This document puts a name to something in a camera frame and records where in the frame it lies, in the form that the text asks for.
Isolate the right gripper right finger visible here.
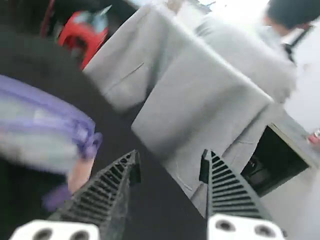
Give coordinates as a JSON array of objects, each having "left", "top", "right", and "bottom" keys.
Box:
[{"left": 198, "top": 149, "right": 286, "bottom": 240}]

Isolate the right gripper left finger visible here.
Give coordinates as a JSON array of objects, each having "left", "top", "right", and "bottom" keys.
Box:
[{"left": 9, "top": 149, "right": 142, "bottom": 240}]

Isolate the purple translucent zip pouch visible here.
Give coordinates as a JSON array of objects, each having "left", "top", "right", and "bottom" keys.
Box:
[{"left": 0, "top": 74, "right": 104, "bottom": 177}]

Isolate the grey fabric sofa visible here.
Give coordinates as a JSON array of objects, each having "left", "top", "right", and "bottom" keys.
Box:
[{"left": 82, "top": 4, "right": 298, "bottom": 218}]

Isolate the red plastic stool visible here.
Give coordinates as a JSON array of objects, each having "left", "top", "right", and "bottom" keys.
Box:
[{"left": 57, "top": 9, "right": 110, "bottom": 71}]

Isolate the person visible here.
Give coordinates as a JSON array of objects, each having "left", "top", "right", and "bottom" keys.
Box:
[{"left": 257, "top": 0, "right": 320, "bottom": 76}]

